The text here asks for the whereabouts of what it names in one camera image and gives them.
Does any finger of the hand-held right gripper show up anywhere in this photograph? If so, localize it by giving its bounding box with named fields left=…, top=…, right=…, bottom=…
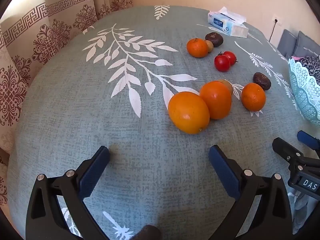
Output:
left=272, top=137, right=320, bottom=168
left=297, top=130, right=320, bottom=153

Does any blue white tissue pack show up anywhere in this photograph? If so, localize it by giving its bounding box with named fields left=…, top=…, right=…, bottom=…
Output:
left=207, top=6, right=249, bottom=38

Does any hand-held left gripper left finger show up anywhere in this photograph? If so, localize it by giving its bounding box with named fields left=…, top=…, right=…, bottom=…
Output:
left=26, top=145, right=110, bottom=240

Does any large orange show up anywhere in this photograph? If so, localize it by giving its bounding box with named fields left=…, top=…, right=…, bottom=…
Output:
left=168, top=91, right=210, bottom=135
left=199, top=80, right=232, bottom=120

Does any dark wrinkled passion fruit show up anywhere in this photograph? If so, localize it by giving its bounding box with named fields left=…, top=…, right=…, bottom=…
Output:
left=205, top=32, right=224, bottom=47
left=253, top=72, right=272, bottom=91

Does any grey cushion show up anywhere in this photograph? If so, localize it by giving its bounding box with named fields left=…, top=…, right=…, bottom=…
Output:
left=291, top=31, right=320, bottom=59
left=277, top=29, right=298, bottom=58

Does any green leaf-print tablecloth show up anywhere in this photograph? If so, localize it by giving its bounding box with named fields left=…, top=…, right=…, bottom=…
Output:
left=7, top=5, right=320, bottom=240

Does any small mandarin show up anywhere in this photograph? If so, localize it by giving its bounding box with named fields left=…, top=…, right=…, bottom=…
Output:
left=186, top=38, right=209, bottom=58
left=241, top=83, right=266, bottom=112

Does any black power cable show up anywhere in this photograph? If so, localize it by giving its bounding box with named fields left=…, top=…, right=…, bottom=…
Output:
left=269, top=21, right=277, bottom=42

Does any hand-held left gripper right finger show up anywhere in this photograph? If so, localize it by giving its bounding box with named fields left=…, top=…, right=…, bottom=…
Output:
left=208, top=144, right=293, bottom=240

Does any light blue lace basket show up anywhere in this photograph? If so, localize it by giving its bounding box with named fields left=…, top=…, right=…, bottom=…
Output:
left=288, top=58, right=320, bottom=127

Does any red tomato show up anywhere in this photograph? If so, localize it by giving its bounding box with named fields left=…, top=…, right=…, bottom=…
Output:
left=214, top=52, right=231, bottom=72
left=223, top=51, right=238, bottom=66

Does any beige patterned curtain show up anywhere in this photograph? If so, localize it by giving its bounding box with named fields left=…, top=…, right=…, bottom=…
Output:
left=0, top=0, right=134, bottom=205

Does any leopard print cloth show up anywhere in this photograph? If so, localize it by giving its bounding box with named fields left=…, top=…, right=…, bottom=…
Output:
left=299, top=56, right=320, bottom=84

